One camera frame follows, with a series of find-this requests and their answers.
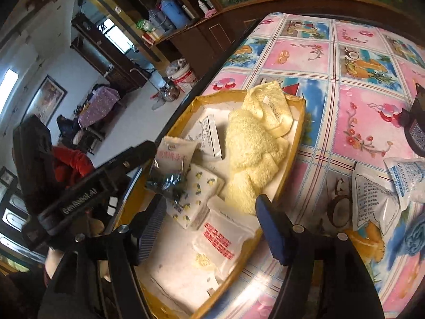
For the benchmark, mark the white packet with red print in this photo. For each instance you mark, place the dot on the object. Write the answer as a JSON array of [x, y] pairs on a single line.
[[174, 153]]

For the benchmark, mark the blue towel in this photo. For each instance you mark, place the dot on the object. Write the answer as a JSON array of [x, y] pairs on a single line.
[[415, 237]]

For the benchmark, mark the black electric motor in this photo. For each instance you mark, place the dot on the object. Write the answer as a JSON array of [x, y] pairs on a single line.
[[415, 129]]

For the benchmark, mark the white spray bottle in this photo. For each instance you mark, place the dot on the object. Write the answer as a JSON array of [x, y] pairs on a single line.
[[202, 7]]

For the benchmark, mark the printed tablecloth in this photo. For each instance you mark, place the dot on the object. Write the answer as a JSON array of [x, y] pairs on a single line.
[[358, 113]]

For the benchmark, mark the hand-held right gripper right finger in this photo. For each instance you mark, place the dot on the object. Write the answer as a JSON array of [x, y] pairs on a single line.
[[272, 231]]

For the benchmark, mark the white plastic bucket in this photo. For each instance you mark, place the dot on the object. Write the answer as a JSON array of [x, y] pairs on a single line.
[[182, 78]]

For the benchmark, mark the blue thermos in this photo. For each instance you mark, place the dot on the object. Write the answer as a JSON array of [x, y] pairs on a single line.
[[173, 13]]

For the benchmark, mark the dark wooden cabinet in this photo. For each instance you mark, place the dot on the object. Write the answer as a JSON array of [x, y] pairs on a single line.
[[206, 36]]

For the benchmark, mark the metal kettle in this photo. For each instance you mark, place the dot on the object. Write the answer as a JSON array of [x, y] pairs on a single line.
[[171, 93]]

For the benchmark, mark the small white box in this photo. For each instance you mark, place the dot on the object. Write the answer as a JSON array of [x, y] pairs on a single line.
[[211, 138]]

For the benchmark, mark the clear packet with red print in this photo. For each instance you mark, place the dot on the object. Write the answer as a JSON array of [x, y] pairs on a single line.
[[222, 236]]

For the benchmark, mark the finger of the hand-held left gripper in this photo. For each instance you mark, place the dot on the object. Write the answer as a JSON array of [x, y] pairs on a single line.
[[129, 162]]

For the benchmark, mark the person's left forearm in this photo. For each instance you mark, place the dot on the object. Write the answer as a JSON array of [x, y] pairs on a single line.
[[52, 263]]

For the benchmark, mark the tall dark wooden dresser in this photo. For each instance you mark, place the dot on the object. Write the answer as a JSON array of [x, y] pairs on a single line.
[[99, 51]]

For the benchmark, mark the yellow cardboard tray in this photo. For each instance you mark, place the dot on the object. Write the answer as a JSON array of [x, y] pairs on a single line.
[[295, 146]]

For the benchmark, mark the fluffy yellow towel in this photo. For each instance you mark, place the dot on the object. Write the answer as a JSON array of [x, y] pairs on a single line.
[[255, 159]]

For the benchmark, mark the grey water jug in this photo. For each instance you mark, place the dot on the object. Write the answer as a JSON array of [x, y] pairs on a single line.
[[158, 20]]

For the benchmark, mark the table with purple cloth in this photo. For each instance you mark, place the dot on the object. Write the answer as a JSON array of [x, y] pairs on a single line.
[[99, 104]]

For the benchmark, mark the white desiccant packet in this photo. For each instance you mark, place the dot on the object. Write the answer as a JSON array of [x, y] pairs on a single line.
[[406, 179]]

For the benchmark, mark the white packet with black print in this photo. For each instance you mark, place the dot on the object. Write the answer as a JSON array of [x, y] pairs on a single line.
[[372, 202]]

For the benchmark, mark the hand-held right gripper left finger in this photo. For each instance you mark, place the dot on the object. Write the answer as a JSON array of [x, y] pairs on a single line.
[[151, 227]]

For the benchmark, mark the green bag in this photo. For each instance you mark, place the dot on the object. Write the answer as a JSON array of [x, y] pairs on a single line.
[[144, 25]]

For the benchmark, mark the silver foil packet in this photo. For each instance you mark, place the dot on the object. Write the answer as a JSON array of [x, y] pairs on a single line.
[[166, 181]]

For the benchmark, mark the framed wall picture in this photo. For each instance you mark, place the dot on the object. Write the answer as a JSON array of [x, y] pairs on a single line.
[[44, 99]]

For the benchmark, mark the flat white paper packet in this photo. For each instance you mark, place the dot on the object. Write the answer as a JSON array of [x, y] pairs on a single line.
[[179, 275]]

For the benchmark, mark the lemon print packet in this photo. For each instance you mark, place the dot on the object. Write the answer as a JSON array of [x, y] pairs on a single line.
[[199, 189]]

